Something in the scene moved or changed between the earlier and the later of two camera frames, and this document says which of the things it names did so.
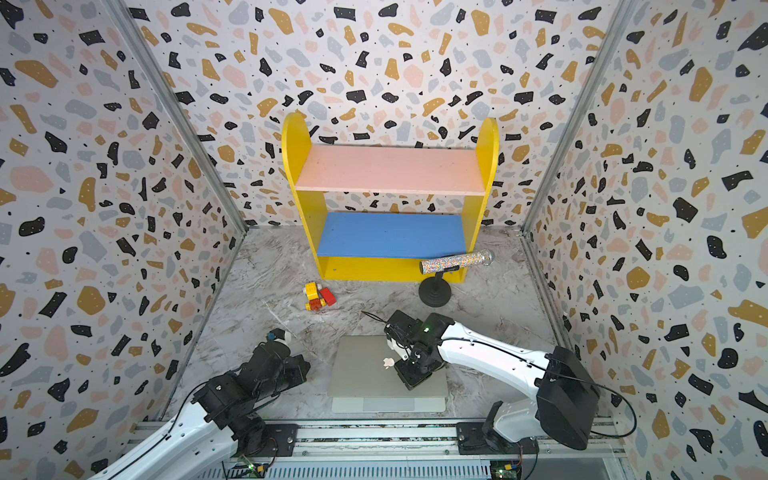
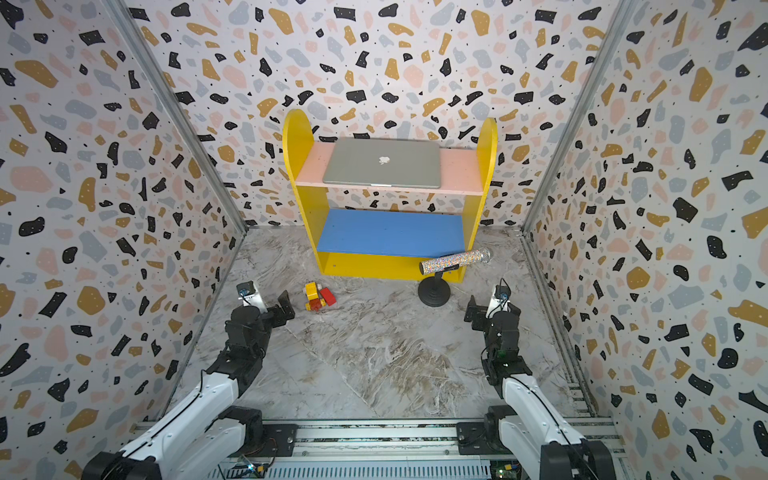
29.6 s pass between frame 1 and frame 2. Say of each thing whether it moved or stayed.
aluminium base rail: stayed
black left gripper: moved
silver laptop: moved
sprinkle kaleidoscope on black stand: stayed
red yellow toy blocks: stayed
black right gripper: moved
